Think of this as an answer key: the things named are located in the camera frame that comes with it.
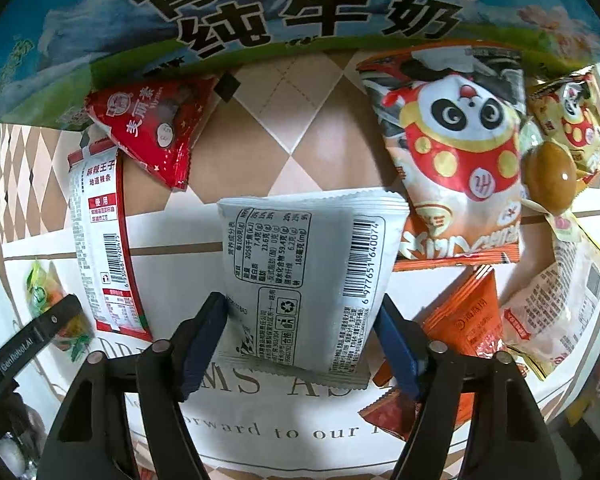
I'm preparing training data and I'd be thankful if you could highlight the white snack packet with barcode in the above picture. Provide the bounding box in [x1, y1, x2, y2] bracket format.
[216, 187, 410, 390]

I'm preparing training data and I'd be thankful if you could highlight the pale chicken snack packet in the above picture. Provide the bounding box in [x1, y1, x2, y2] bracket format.
[500, 210, 600, 382]

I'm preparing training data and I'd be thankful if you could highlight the green and yellow candy packet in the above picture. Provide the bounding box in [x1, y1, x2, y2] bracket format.
[26, 260, 94, 364]

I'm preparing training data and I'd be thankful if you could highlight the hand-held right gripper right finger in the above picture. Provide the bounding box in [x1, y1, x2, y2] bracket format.
[373, 294, 565, 480]

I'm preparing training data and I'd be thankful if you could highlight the small panda print snack packet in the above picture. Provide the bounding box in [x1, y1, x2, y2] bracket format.
[526, 73, 600, 196]

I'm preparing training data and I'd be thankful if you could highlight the brown braised egg packet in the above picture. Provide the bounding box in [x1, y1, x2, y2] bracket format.
[522, 141, 579, 215]

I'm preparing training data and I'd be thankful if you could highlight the large panda print snack packet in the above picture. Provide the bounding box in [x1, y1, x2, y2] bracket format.
[356, 43, 527, 265]

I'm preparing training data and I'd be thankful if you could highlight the blue milk carton box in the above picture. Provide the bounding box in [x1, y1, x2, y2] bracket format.
[0, 0, 600, 131]

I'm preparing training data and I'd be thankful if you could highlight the orange snack packet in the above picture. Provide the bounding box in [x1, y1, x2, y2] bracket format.
[373, 266, 506, 387]

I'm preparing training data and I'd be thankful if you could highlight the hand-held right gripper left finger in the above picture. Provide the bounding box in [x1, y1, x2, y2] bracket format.
[36, 291, 229, 480]

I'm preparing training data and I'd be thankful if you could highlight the red and white spicy strip packet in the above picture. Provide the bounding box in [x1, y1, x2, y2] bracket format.
[67, 143, 154, 343]

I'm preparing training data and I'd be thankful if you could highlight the dark red snack packet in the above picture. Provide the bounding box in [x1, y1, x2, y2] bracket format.
[358, 388, 427, 442]

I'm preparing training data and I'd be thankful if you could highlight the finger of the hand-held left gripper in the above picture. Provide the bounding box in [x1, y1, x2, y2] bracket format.
[0, 294, 83, 413]

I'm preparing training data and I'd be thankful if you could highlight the red chocolate snack packet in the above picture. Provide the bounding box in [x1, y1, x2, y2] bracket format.
[84, 74, 220, 191]

